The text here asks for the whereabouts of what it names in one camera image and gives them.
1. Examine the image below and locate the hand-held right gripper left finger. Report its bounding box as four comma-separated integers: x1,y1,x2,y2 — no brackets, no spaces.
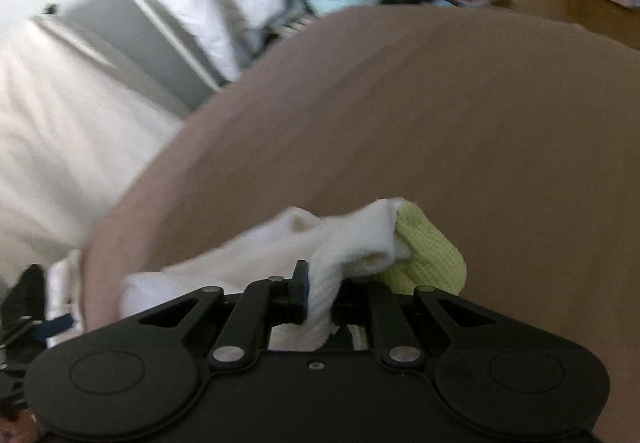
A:
137,260,311,370

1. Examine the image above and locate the cardboard box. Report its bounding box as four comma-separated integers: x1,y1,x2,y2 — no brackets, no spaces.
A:
505,0,640,49

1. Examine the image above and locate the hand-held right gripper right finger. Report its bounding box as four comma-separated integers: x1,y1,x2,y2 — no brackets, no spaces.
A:
331,279,496,369

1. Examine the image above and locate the white bed sheet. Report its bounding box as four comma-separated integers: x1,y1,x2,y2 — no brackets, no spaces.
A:
0,16,186,274

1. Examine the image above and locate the white waffle-knit garment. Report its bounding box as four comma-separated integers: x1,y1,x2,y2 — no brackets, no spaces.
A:
120,197,468,354

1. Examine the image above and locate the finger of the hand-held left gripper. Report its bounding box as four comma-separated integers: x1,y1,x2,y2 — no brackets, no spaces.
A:
32,314,75,340

